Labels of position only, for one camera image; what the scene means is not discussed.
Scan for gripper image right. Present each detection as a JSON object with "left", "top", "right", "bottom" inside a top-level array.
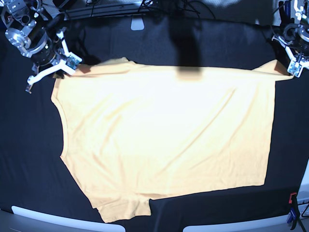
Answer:
[{"left": 272, "top": 31, "right": 309, "bottom": 69}]

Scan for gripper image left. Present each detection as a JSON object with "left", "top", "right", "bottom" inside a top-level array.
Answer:
[{"left": 26, "top": 30, "right": 80, "bottom": 94}]

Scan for yellow t-shirt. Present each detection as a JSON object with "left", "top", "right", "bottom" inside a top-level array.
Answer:
[{"left": 51, "top": 58, "right": 291, "bottom": 223}]

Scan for grey tape patch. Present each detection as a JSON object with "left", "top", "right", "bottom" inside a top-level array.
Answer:
[{"left": 130, "top": 18, "right": 145, "bottom": 31}]

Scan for red black clamp bottom right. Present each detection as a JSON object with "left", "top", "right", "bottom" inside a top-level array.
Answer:
[{"left": 289, "top": 192, "right": 297, "bottom": 204}]

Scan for blue clamp bottom right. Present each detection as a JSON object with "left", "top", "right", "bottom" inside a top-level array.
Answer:
[{"left": 287, "top": 201, "right": 299, "bottom": 230}]

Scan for black cable bundle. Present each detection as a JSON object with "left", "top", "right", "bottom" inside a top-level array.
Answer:
[{"left": 137, "top": 0, "right": 218, "bottom": 20}]

